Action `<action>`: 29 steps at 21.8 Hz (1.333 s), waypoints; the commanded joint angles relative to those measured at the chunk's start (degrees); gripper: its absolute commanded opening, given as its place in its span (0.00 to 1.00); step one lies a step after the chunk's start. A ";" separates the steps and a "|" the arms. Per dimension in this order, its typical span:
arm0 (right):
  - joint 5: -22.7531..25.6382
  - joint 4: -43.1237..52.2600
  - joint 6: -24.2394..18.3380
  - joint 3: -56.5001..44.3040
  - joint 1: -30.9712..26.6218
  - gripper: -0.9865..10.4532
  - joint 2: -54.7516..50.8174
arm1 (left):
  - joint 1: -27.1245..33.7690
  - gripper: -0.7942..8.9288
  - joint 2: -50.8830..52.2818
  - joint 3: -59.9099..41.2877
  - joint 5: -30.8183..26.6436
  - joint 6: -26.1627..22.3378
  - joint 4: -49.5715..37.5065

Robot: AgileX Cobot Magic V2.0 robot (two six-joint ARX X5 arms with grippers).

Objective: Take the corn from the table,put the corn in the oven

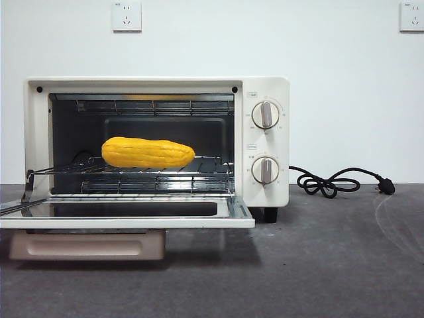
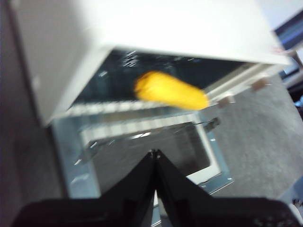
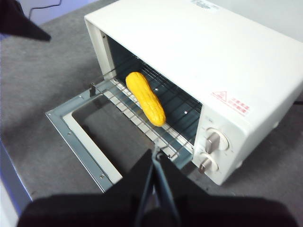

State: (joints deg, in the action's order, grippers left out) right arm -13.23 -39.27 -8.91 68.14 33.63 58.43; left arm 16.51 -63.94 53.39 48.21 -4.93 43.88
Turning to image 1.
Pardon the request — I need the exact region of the cream Toshiba toaster oven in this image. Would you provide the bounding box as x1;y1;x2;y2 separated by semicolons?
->
23;76;291;223

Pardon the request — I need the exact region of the black power cord with plug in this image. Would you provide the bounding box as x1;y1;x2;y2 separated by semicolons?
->
288;165;396;199

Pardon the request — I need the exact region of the metal wire oven rack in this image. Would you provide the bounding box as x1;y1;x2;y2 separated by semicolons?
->
26;156;235;175

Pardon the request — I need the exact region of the cream oven temperature knob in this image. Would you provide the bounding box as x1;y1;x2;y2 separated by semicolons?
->
251;101;281;130

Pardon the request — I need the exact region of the white wall socket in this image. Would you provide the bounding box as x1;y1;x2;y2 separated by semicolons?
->
399;1;424;34
112;1;142;33

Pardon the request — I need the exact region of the yellow corn cob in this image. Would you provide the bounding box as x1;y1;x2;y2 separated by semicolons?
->
101;136;196;169

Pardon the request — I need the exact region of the cream oven timer knob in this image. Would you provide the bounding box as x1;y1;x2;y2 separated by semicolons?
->
251;156;281;185

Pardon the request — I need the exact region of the glass oven door with handle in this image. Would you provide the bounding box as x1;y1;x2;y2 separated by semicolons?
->
0;193;256;261

